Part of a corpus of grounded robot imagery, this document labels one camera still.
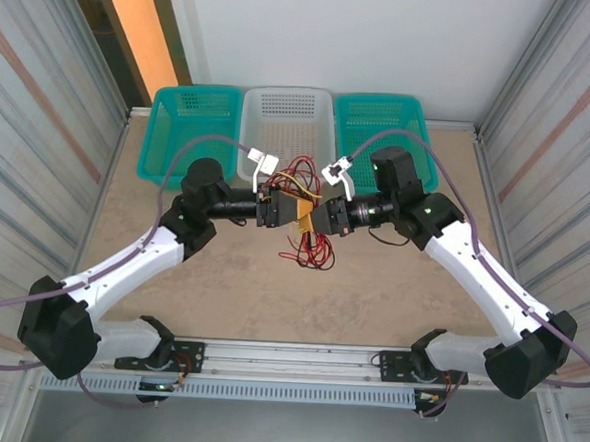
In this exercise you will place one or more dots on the teal plastic basket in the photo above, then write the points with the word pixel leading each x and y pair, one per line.
pixel 381 121
pixel 180 124

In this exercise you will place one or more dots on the white plastic basket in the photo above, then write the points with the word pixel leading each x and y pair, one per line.
pixel 288 125

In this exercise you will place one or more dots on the orange door panel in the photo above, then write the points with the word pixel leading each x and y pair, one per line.
pixel 137 21

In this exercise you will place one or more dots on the grey metal sheet panel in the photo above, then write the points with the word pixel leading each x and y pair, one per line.
pixel 287 431

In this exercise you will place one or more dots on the aluminium enclosure frame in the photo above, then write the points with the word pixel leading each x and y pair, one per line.
pixel 456 125

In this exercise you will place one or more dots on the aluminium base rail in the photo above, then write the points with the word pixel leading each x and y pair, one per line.
pixel 292 353

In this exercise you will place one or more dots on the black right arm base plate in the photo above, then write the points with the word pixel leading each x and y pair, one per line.
pixel 391 364

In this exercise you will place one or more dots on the dark brown door frame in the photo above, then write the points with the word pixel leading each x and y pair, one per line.
pixel 169 28

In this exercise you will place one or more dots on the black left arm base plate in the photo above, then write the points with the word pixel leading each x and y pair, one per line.
pixel 189 350

